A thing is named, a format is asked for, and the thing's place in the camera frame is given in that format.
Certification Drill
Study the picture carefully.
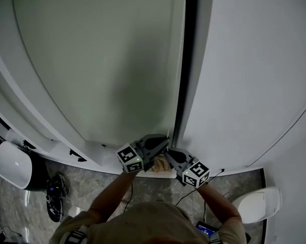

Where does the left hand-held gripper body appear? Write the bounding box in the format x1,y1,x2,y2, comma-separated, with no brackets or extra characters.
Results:
116,140,156,174

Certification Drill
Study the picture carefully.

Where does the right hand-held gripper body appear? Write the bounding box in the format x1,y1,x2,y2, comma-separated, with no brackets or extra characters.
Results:
175,156,211,189

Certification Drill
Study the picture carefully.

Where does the white roller blind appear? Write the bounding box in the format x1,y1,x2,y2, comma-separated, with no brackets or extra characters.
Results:
11,0,186,149

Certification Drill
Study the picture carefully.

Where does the white bead chain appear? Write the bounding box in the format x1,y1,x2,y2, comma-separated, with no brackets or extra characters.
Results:
168,0,188,143

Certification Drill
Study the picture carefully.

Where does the person's right forearm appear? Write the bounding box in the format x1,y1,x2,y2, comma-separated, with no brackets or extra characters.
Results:
195,184,244,230

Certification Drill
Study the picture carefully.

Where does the person's left forearm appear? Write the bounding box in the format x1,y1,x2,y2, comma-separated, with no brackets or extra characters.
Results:
88,171,138,223

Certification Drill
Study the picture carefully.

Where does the beige straw bundle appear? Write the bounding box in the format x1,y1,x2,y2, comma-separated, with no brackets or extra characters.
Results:
149,153,174,174

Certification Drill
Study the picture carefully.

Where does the small black angular device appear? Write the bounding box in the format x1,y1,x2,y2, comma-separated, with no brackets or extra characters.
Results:
68,148,88,162

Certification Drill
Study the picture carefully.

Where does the blue screen handheld device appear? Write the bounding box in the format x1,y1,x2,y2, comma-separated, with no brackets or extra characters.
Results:
195,220,219,238

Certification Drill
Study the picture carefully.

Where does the person's beige shirt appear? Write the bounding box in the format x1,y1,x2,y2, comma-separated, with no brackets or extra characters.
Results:
49,202,247,244

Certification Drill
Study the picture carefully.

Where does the white rounded bin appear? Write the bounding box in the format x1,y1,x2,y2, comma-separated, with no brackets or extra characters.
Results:
231,187,281,225

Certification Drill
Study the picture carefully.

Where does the small black tripod device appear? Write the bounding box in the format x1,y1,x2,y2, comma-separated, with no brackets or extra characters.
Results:
22,140,36,152

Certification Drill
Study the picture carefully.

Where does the black power cable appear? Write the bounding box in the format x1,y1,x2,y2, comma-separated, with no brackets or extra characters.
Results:
175,168,226,206

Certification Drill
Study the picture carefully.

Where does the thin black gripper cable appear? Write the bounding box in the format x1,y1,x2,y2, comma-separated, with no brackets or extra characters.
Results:
123,181,134,213

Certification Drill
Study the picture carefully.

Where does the black wired floor device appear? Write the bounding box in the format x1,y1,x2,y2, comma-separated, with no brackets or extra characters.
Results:
45,173,69,223

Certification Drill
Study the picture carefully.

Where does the black window frame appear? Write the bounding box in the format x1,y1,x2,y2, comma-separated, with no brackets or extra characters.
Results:
173,0,215,148

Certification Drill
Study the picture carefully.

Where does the thin gray wall cable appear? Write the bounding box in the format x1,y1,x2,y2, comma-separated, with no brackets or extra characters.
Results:
245,85,306,168

